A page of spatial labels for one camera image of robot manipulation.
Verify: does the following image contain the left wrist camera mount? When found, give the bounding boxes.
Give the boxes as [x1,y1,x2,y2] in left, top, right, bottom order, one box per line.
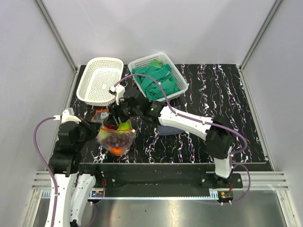
[61,107,81,124]

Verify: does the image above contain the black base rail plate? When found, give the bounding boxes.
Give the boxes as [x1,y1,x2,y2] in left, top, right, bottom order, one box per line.
[80,163,243,199]

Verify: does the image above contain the clear zip top bag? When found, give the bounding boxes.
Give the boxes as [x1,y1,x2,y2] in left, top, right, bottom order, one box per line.
[91,108,136,156]

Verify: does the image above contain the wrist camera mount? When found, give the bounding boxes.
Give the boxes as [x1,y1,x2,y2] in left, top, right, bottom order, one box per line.
[61,107,81,124]
[109,84,125,105]

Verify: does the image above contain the right connector box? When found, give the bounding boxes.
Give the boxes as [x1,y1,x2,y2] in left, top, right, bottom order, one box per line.
[218,191,233,203]

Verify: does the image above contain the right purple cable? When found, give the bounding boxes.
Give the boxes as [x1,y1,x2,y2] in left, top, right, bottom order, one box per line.
[113,73,251,206]

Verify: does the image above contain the white oval perforated basket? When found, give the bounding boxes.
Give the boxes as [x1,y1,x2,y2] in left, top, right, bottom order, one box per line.
[76,57,124,106]

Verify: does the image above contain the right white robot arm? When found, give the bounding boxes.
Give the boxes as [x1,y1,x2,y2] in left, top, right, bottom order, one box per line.
[109,85,233,188]

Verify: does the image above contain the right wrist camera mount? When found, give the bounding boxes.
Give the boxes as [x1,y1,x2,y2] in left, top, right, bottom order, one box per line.
[109,84,125,105]

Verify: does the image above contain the green fake apple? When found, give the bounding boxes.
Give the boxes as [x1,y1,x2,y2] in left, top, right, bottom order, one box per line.
[117,120,132,131]

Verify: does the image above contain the left connector box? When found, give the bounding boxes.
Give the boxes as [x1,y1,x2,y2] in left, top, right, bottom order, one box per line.
[91,189,105,198]

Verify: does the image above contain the black marble pattern mat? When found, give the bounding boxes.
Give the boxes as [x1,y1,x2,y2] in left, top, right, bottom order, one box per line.
[81,64,272,171]

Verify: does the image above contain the green cloth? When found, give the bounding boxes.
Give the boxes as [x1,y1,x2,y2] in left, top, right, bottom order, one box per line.
[132,59,180,101]

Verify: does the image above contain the dark red fake apple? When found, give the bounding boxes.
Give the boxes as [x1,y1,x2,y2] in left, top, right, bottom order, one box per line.
[104,124,118,131]

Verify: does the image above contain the purple cable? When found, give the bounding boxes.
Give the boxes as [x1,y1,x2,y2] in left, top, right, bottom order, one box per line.
[33,115,63,227]
[113,73,251,206]

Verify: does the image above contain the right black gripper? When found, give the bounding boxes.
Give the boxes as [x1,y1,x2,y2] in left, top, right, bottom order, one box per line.
[106,96,142,127]

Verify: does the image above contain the purple fake grapes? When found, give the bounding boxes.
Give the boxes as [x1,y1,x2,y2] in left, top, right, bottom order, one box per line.
[101,134,133,148]

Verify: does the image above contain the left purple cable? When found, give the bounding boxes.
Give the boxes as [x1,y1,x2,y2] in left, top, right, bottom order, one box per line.
[33,115,63,227]

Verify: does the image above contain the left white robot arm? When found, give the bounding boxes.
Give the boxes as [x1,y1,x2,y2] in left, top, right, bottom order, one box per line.
[45,121,102,227]

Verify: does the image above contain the connector box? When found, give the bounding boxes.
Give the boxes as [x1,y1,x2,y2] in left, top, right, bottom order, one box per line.
[218,191,233,203]
[91,189,105,198]

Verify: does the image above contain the grey folded towel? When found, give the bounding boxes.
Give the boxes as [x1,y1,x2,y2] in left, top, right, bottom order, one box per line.
[158,125,184,136]

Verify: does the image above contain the pale green fake cabbage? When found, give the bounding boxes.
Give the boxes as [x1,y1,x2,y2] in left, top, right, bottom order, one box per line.
[96,128,111,141]

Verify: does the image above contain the orange fake fruit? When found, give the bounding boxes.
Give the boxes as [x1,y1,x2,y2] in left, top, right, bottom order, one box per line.
[109,147,125,156]

